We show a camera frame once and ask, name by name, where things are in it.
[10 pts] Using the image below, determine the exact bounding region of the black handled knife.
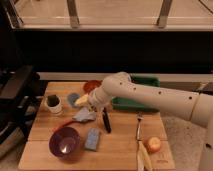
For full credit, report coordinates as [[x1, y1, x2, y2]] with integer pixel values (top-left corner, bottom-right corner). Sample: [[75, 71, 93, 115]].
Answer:
[[102, 108, 111, 133]]

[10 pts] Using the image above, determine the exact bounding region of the yellow banana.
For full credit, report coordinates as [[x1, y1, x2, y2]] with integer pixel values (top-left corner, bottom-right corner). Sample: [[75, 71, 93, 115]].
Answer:
[[138, 141, 153, 171]]

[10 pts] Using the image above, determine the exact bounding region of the white cup with black object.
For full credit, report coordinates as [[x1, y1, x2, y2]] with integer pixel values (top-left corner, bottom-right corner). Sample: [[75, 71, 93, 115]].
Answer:
[[45, 95, 62, 115]]

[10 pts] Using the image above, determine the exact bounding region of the blue sponge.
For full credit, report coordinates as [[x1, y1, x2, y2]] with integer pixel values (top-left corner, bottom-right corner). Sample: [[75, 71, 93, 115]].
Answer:
[[84, 128, 100, 151]]

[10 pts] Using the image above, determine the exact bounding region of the light blue towel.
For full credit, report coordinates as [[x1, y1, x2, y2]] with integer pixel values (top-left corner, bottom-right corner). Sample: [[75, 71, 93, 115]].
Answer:
[[73, 107, 96, 122]]

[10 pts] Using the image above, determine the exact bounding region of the orange apple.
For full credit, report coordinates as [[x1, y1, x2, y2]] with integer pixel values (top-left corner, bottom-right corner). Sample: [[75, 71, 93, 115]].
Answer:
[[147, 137, 161, 153]]

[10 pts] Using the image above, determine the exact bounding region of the red spoon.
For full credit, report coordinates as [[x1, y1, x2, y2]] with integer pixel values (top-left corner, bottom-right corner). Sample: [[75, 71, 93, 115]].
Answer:
[[52, 119, 73, 133]]

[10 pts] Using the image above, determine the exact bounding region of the wooden cutting board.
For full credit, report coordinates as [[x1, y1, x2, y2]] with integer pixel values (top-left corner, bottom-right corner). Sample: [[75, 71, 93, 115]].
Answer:
[[18, 81, 176, 171]]

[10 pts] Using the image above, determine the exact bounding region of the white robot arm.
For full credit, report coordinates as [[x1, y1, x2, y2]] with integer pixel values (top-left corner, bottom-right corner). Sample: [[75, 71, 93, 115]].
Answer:
[[75, 72, 213, 171]]

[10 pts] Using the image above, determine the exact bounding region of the red bowl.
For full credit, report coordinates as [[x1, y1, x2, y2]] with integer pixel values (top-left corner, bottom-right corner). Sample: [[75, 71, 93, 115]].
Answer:
[[83, 80, 101, 93]]

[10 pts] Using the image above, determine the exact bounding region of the blue plastic cup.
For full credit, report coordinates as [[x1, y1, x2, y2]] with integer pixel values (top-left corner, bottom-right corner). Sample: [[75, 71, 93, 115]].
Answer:
[[67, 93, 80, 108]]

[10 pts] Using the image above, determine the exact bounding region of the black chair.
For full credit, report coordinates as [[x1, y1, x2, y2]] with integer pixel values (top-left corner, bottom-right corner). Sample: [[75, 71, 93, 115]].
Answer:
[[0, 66, 40, 144]]

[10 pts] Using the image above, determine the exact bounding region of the purple bowl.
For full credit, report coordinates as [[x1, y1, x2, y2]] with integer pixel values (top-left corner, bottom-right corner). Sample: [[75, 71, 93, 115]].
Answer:
[[49, 127, 80, 158]]

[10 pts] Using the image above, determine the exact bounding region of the green plastic tray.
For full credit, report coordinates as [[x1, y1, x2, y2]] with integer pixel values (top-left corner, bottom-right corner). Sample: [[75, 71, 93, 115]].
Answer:
[[111, 75, 162, 113]]

